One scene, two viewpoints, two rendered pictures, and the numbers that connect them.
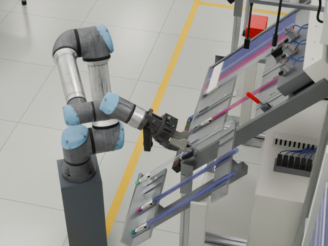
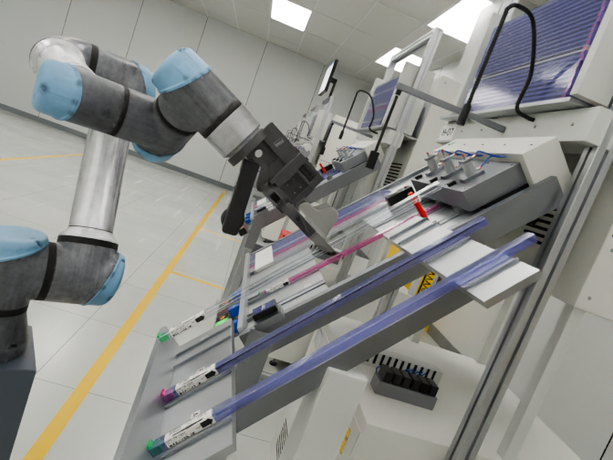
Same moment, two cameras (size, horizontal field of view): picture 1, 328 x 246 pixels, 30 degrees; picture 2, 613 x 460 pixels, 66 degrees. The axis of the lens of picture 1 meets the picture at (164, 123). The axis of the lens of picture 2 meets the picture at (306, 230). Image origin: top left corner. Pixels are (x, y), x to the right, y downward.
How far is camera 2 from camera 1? 1.70 m
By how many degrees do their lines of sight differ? 39
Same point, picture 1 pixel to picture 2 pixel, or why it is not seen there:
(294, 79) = (495, 177)
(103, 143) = (74, 274)
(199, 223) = (328, 442)
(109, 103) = (190, 59)
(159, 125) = (288, 159)
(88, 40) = (115, 63)
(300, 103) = (506, 218)
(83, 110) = (99, 81)
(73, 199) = not seen: outside the picture
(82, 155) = (12, 290)
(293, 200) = (431, 440)
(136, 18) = not seen: hidden behind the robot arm
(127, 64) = not seen: hidden behind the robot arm
